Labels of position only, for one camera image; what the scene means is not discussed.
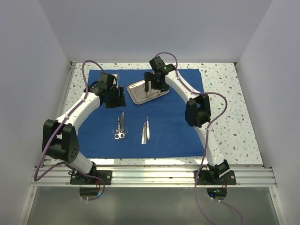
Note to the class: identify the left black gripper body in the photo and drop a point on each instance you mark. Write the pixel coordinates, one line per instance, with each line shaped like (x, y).
(113, 98)

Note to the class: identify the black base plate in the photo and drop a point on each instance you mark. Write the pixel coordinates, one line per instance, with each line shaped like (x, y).
(205, 179)
(78, 179)

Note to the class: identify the blue surgical cloth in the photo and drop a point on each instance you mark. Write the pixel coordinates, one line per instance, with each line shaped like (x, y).
(170, 135)

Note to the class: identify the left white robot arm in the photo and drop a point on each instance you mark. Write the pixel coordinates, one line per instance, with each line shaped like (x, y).
(60, 140)

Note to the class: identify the steel instrument tray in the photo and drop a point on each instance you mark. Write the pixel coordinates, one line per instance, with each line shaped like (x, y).
(137, 92)

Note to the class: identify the short steel scissors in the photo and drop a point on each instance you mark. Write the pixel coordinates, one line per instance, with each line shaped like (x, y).
(119, 136)

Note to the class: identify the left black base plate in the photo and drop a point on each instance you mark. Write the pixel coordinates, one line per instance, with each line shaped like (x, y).
(78, 179)

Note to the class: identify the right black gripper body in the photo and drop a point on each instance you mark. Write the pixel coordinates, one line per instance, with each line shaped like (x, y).
(158, 85)

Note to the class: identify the aluminium rail frame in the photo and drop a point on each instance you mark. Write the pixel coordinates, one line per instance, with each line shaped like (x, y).
(164, 191)

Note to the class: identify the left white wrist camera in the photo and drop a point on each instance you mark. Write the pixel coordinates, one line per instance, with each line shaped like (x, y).
(117, 76)

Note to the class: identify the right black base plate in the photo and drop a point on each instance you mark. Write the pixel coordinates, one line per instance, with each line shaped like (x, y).
(205, 179)

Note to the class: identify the steel surgical scissors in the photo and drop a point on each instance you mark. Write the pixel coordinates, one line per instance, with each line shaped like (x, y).
(122, 124)

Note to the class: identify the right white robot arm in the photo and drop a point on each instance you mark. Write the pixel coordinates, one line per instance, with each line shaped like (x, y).
(197, 112)

